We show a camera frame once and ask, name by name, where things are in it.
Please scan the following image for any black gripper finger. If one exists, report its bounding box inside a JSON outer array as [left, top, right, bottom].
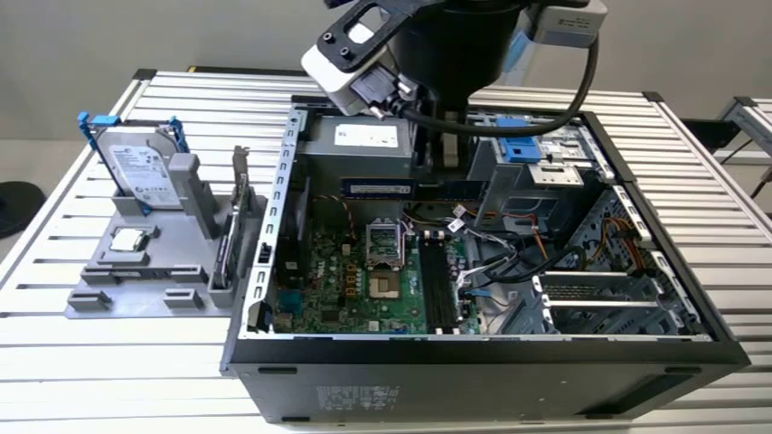
[[413, 88, 473, 183]]

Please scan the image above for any blue RAM stick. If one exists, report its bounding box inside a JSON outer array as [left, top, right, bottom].
[[339, 176, 489, 203]]

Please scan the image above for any black RAM slot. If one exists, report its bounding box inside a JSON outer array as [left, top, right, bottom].
[[421, 230, 441, 335], [439, 230, 463, 335], [433, 230, 455, 335], [426, 230, 449, 335]]

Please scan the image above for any grey power supply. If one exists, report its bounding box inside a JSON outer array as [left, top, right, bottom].
[[295, 115, 415, 227]]

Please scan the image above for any blue plastic cage latch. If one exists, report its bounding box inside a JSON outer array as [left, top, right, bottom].
[[495, 116, 542, 164]]

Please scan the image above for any metal socket cover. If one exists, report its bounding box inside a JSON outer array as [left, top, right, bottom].
[[366, 218, 405, 271]]

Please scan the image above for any CPU socket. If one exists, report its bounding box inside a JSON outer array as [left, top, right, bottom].
[[366, 269, 405, 303]]

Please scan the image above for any green motherboard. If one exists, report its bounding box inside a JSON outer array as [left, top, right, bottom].
[[271, 228, 487, 335]]

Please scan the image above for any graphics card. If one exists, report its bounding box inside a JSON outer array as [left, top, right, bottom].
[[209, 144, 255, 290]]

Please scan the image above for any grey metal disk bay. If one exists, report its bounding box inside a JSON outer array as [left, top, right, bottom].
[[499, 269, 705, 338]]

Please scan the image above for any grey parts rack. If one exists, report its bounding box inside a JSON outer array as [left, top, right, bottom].
[[63, 152, 271, 320]]

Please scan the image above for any black box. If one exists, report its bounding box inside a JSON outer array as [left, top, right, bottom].
[[681, 118, 741, 150]]

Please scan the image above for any hard disk in blue carrier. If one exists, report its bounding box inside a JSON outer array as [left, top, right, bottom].
[[77, 112, 193, 213]]

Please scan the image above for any metal slat side table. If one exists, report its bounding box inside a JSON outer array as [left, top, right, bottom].
[[715, 95, 772, 164]]

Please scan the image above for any black PC case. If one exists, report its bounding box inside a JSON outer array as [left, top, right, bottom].
[[218, 93, 754, 425]]

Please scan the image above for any silver CPU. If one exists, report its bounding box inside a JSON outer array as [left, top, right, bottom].
[[109, 228, 150, 252]]

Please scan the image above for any black round base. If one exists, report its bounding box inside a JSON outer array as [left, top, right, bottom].
[[0, 180, 47, 240]]

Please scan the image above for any power supply wire bundle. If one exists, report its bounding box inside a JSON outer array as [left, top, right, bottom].
[[401, 201, 485, 239]]

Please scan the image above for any red black fan wire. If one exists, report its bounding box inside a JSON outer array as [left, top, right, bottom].
[[309, 194, 361, 240]]

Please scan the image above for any black cable bundle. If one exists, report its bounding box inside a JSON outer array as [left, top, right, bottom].
[[474, 246, 585, 287]]

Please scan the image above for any orange red wire bundle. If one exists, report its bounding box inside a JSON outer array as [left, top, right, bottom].
[[594, 216, 653, 277]]

